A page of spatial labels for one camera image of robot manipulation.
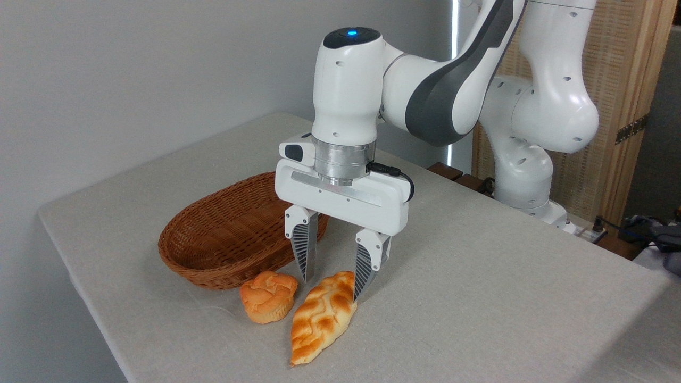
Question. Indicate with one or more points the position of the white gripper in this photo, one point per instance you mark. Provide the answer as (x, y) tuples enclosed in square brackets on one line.
[(346, 205)]

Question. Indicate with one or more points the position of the long braided bread loaf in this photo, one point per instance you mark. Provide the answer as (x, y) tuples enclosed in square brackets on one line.
[(322, 319)]

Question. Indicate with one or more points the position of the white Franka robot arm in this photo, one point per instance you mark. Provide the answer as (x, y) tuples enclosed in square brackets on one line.
[(441, 90)]

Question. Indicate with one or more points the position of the round orange bread bun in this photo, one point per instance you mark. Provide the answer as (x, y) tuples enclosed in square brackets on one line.
[(267, 298)]

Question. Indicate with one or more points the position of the brown wicker oval basket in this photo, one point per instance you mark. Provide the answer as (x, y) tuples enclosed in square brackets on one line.
[(223, 239)]

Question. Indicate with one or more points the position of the beige tablecloth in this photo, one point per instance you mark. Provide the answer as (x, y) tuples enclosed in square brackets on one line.
[(479, 298)]

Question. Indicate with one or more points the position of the white power strip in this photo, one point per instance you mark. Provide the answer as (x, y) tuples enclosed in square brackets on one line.
[(585, 232)]

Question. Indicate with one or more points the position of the metal screen hinge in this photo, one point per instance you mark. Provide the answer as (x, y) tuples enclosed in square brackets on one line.
[(632, 129)]

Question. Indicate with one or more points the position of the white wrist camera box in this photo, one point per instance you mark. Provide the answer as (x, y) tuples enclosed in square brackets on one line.
[(295, 150)]

